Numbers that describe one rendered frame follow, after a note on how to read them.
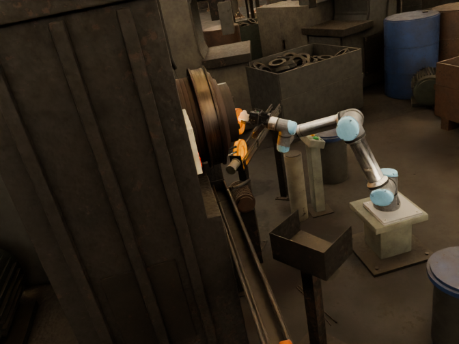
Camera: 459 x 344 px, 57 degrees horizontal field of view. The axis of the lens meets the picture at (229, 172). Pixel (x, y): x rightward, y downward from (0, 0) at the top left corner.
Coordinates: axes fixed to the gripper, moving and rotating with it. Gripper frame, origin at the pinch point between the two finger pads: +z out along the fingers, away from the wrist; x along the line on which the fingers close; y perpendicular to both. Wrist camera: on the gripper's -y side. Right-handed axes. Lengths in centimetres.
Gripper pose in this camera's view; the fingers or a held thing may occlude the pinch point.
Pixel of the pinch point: (237, 118)
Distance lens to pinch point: 249.4
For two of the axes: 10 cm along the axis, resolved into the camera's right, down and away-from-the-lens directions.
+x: -3.9, 4.7, -7.9
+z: -9.2, -2.6, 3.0
